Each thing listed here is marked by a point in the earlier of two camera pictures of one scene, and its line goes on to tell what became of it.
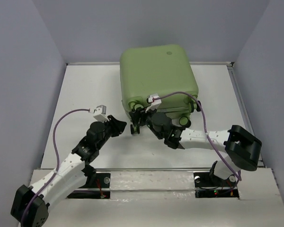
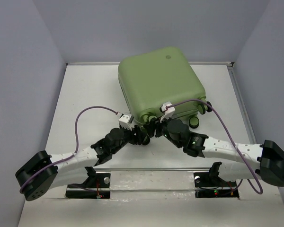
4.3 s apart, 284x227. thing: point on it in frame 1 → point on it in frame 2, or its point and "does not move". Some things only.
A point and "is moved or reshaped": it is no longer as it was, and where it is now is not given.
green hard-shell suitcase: [166, 70] is moved or reshaped
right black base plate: [204, 179] does not move
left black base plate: [98, 180] does not move
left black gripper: [117, 126] → [137, 139]
